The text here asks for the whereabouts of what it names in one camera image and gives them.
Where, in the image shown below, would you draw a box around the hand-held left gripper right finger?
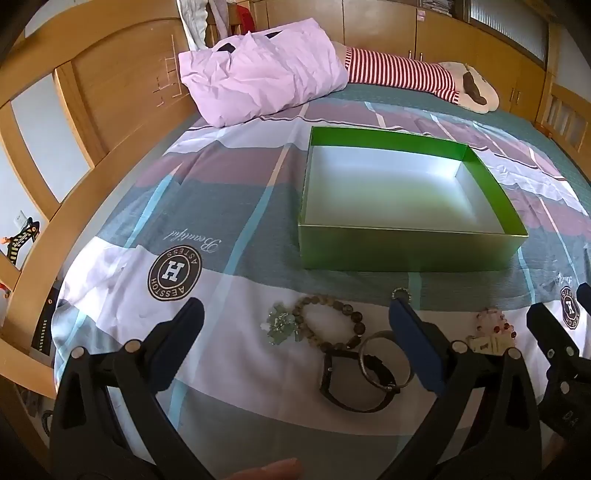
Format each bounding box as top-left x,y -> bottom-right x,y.
379,299 -> 542,480

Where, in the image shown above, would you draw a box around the wooden wardrobe cabinets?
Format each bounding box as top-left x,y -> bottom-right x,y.
254,0 -> 552,112

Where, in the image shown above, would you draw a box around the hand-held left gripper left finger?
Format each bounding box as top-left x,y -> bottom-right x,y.
51,298 -> 218,480

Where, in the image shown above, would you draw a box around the wooden headboard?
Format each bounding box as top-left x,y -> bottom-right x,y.
0,18 -> 208,480

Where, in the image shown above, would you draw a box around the brown bead bracelet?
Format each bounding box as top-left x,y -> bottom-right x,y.
292,295 -> 366,350

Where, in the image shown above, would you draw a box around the pink and red bead bracelet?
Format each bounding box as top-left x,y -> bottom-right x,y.
475,308 -> 517,340

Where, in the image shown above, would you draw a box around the window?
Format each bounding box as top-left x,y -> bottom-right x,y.
466,0 -> 550,61

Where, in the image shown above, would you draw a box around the wooden footboard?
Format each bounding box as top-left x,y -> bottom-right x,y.
536,69 -> 591,160

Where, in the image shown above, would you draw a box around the person's left hand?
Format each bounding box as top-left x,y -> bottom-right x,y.
228,457 -> 304,480

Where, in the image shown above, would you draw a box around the metal bangle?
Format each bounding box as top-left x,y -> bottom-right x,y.
358,331 -> 408,394

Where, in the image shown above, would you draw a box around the striped plush toy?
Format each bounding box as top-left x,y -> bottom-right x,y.
335,44 -> 500,114

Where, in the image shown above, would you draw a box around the black device with lights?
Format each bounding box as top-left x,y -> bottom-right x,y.
31,295 -> 59,357

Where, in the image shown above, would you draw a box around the green cardboard box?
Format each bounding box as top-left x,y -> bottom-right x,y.
298,126 -> 528,271

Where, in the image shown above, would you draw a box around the white garment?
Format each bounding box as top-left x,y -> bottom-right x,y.
178,0 -> 218,49

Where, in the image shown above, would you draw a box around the green stone bracelet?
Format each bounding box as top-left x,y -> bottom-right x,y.
267,302 -> 308,346

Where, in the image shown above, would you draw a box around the teal bed cover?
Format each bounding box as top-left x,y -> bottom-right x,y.
300,80 -> 591,195

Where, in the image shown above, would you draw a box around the white wrist watch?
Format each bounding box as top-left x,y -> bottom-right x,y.
466,335 -> 515,356

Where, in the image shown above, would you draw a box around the pink pillow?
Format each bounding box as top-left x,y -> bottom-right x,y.
178,17 -> 349,127

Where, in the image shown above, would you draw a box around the plaid printed bed sheet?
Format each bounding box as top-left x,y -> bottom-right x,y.
51,88 -> 591,480

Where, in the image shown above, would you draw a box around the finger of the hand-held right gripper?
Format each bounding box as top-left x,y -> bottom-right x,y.
576,284 -> 591,325
526,302 -> 581,372

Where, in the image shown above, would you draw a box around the black and yellow toy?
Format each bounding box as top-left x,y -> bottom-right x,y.
6,217 -> 41,269

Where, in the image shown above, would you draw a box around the black wrist watch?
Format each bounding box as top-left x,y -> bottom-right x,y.
318,344 -> 402,413

